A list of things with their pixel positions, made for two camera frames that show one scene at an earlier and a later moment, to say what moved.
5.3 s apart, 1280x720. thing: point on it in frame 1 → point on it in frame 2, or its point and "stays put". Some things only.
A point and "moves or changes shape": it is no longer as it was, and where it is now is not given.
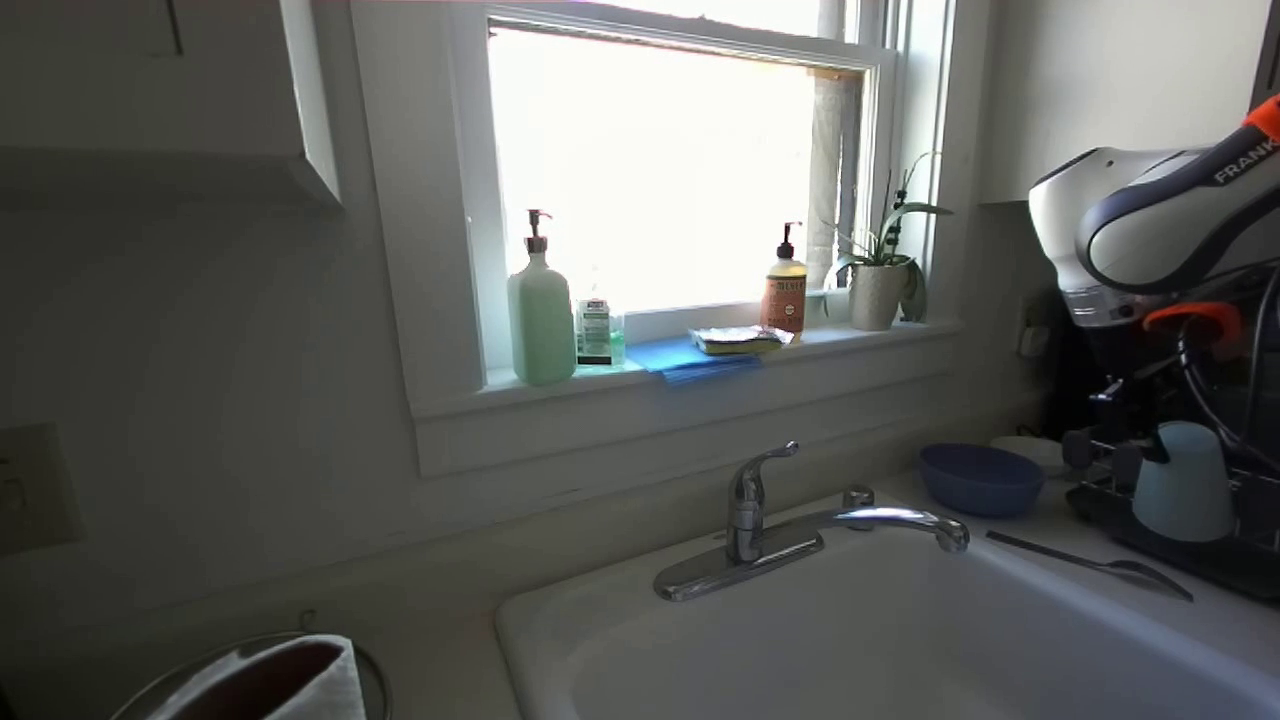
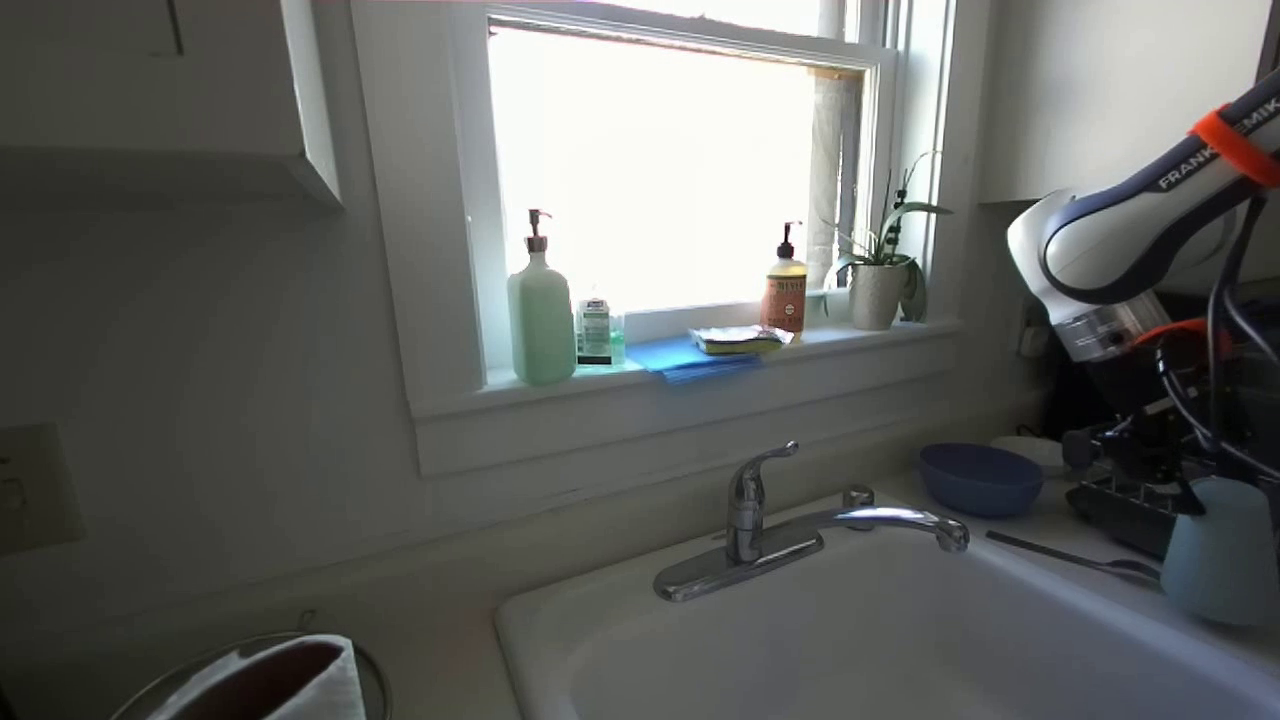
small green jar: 595,339 stays put
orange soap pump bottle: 786,289 stays put
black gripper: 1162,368 stays put
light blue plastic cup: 1188,493 moves or changes shape
